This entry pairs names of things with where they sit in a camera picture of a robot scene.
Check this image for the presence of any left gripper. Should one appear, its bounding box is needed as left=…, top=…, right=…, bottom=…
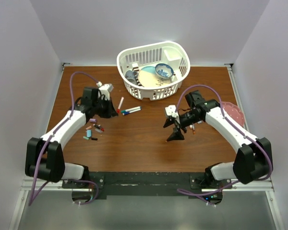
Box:
left=93, top=97, right=118, bottom=119

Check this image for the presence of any red marker pen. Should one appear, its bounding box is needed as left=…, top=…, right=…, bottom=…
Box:
left=116, top=97, right=124, bottom=113

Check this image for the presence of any blue marker pen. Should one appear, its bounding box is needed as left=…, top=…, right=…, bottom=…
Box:
left=123, top=108, right=141, bottom=115

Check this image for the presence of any green marker pen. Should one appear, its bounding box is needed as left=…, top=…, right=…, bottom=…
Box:
left=121, top=106, right=142, bottom=114

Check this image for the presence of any clear red pen cap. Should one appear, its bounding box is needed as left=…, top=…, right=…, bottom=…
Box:
left=95, top=128, right=103, bottom=133

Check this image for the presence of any blue highlighter cap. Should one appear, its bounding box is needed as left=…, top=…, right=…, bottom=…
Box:
left=86, top=129, right=92, bottom=138

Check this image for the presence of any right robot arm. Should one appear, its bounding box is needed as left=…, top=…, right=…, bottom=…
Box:
left=164, top=91, right=273, bottom=188

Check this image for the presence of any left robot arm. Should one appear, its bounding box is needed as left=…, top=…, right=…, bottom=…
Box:
left=24, top=84, right=118, bottom=188

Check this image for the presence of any grey mug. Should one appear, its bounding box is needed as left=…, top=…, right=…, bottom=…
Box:
left=125, top=70, right=139, bottom=85

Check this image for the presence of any cream and blue plate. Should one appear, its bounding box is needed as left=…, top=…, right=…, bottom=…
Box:
left=139, top=66, right=171, bottom=88

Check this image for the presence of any striped cup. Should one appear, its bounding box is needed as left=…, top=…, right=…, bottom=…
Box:
left=132, top=63, right=142, bottom=86

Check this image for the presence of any white plastic basket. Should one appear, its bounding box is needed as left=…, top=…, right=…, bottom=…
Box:
left=116, top=41, right=191, bottom=101

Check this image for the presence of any blue patterned bowl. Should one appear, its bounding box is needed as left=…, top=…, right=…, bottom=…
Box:
left=155, top=63, right=174, bottom=79

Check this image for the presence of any pink dotted plate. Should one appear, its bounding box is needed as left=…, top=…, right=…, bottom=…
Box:
left=222, top=102, right=245, bottom=127

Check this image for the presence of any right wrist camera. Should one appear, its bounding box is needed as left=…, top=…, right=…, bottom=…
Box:
left=165, top=105, right=179, bottom=119

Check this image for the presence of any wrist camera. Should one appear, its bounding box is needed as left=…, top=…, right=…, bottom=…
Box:
left=96, top=81, right=114, bottom=101
left=165, top=105, right=179, bottom=119

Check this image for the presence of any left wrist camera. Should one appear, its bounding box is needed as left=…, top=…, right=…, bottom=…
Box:
left=96, top=81, right=114, bottom=101

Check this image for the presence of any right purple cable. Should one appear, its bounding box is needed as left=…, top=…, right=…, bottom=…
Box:
left=176, top=84, right=273, bottom=199

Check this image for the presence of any purple cable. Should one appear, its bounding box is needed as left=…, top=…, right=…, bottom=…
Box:
left=176, top=84, right=273, bottom=199
left=28, top=71, right=100, bottom=207

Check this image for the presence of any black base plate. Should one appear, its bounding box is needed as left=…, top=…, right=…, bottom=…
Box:
left=61, top=171, right=233, bottom=201

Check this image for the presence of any aluminium frame rail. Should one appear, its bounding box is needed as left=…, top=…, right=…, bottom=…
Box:
left=232, top=180, right=274, bottom=192

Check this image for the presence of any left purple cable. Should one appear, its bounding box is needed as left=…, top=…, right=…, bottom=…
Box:
left=28, top=71, right=100, bottom=207

